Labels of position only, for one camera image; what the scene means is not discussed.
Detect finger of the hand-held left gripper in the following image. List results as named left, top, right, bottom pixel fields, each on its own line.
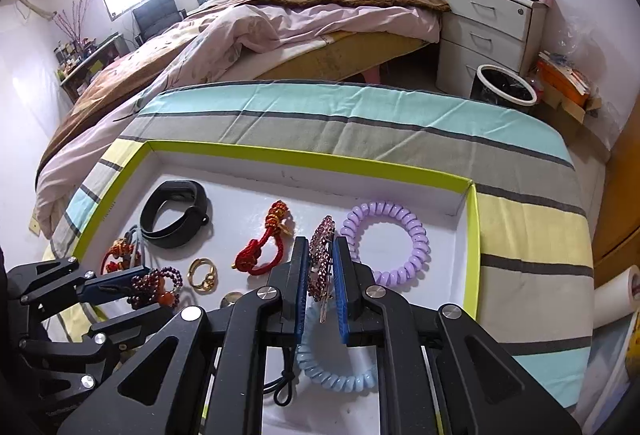
left=17, top=306, right=173, bottom=358
left=7, top=257, right=151, bottom=308

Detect gold double ring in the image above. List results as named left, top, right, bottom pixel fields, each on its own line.
left=187, top=257, right=219, bottom=291

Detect white paper roll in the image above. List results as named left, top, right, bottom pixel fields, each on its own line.
left=592, top=265, right=640, bottom=328

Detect dark red bead bracelet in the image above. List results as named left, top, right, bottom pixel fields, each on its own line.
left=127, top=266, right=183, bottom=311

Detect cluttered desk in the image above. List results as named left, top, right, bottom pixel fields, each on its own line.
left=55, top=32, right=131, bottom=103

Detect cardboard box with orange items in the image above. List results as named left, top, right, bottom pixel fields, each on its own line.
left=535, top=52, right=603, bottom=123

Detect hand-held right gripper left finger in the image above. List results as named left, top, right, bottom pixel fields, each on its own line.
left=56, top=236, right=309, bottom=435

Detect wooden door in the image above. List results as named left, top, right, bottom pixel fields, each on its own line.
left=592, top=80, right=640, bottom=273

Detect dried branches in vase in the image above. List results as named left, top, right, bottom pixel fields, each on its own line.
left=52, top=0, right=95, bottom=46

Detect red orange charm bracelet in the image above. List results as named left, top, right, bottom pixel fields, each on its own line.
left=101, top=224, right=147, bottom=276

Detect wall pipe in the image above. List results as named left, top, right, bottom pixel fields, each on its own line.
left=5, top=0, right=56, bottom=20

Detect black office chair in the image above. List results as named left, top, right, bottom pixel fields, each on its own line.
left=131, top=0, right=187, bottom=46

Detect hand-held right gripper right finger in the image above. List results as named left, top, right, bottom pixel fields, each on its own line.
left=332, top=237, right=583, bottom=435

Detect purple rhinestone hair clip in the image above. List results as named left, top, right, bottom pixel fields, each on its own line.
left=307, top=215, right=337, bottom=323

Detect black smart band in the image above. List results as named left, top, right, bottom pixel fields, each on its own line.
left=139, top=180, right=212, bottom=247

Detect black elastic hair tie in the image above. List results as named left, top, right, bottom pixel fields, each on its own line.
left=260, top=346, right=297, bottom=407

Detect trash bin with black liner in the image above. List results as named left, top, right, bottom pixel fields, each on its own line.
left=470, top=64, right=538, bottom=118

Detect white drawer nightstand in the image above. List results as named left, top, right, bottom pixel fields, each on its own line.
left=435, top=0, right=548, bottom=96

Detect leaning printed board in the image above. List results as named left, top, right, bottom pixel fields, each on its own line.
left=570, top=310, right=640, bottom=421

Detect blue spiral hair tie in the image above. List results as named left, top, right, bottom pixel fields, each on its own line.
left=295, top=302, right=379, bottom=393

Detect red knotted cord charm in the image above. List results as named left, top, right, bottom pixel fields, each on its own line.
left=231, top=200, right=296, bottom=277

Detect purple spiral hair tie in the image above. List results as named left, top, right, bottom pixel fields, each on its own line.
left=340, top=201, right=431, bottom=286

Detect white tray with green rim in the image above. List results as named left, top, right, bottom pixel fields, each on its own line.
left=42, top=140, right=482, bottom=435

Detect pink duvet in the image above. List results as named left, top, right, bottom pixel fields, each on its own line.
left=35, top=2, right=441, bottom=238

